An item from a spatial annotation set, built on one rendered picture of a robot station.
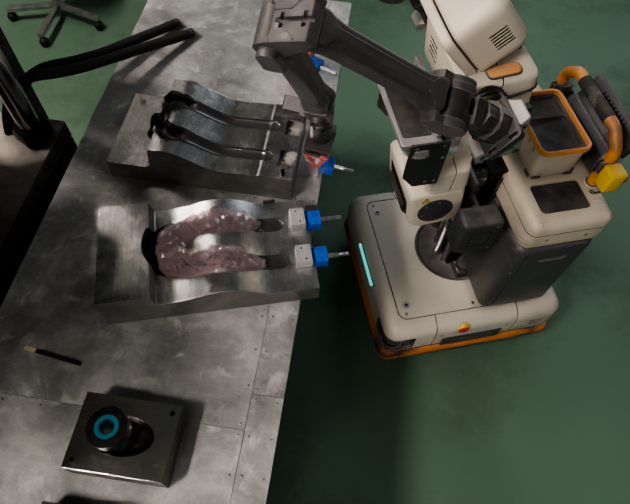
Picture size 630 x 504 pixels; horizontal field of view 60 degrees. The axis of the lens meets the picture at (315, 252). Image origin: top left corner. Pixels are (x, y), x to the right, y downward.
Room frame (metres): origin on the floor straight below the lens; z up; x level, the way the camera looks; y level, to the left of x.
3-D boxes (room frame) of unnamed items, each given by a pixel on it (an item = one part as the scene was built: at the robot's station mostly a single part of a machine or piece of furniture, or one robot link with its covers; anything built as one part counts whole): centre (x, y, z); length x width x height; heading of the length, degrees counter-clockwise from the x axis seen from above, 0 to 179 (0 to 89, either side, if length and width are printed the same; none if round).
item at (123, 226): (0.66, 0.25, 0.85); 0.50 x 0.26 x 0.11; 103
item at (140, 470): (0.21, 0.35, 0.83); 0.20 x 0.15 x 0.07; 86
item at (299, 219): (0.78, 0.00, 0.85); 0.13 x 0.05 x 0.05; 103
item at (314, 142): (0.98, 0.01, 0.95); 0.10 x 0.07 x 0.07; 168
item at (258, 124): (1.01, 0.30, 0.92); 0.35 x 0.16 x 0.09; 86
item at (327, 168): (0.98, -0.02, 0.83); 0.13 x 0.05 x 0.05; 78
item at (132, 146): (1.02, 0.31, 0.87); 0.50 x 0.26 x 0.14; 86
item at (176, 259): (0.66, 0.25, 0.90); 0.26 x 0.18 x 0.08; 103
